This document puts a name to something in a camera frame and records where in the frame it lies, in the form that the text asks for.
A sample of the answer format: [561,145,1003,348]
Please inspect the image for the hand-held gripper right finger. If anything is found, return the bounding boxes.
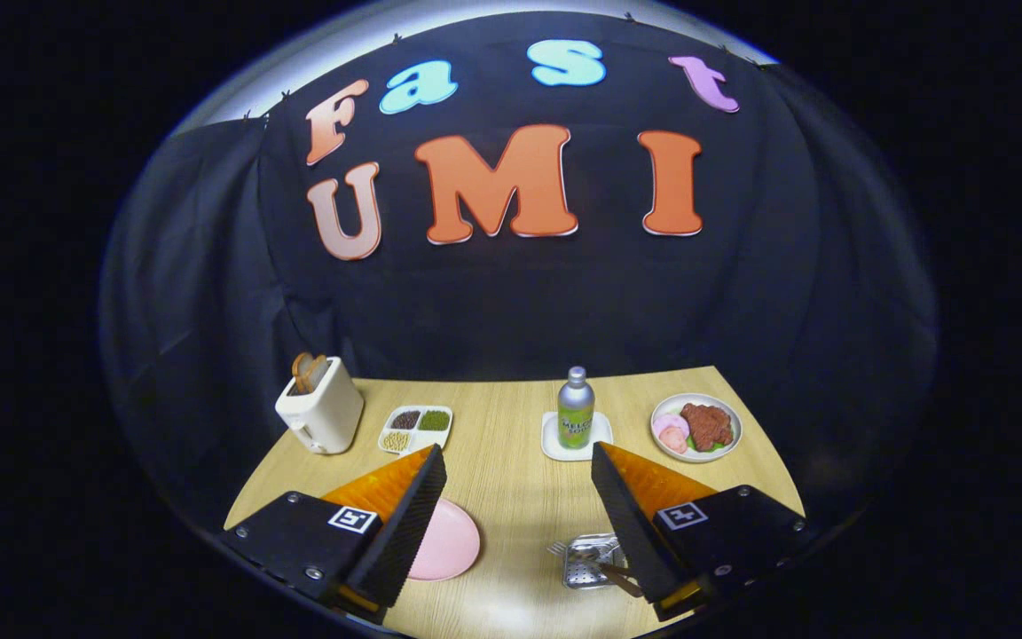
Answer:
[590,441,822,622]

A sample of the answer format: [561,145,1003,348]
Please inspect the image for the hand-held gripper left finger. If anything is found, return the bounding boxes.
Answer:
[220,444,448,627]

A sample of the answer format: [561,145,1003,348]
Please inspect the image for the wooden-handled metal fork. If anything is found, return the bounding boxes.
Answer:
[548,540,645,598]

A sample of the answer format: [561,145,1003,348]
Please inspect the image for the pink plate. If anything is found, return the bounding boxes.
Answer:
[407,497,482,582]

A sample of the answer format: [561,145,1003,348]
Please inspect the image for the white square coaster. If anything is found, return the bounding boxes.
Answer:
[541,411,615,462]

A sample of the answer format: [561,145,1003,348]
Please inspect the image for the pink ham slices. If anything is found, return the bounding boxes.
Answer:
[653,413,691,454]

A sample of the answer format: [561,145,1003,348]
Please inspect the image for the white divided dish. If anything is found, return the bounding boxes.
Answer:
[377,405,454,456]

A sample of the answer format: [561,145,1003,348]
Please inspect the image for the green soda bottle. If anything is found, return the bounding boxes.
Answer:
[557,366,596,450]

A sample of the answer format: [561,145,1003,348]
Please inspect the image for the brown fried meat piece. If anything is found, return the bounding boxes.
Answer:
[680,403,734,452]

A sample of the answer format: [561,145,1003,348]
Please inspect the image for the white round food plate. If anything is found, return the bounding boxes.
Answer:
[650,393,743,464]

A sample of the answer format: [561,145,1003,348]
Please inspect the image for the white toaster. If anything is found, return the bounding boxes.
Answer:
[275,357,366,456]

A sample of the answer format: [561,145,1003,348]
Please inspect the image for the black backdrop cloth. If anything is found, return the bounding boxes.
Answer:
[98,11,938,533]

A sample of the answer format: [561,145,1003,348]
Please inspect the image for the metal wire basket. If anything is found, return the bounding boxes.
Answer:
[562,532,632,591]

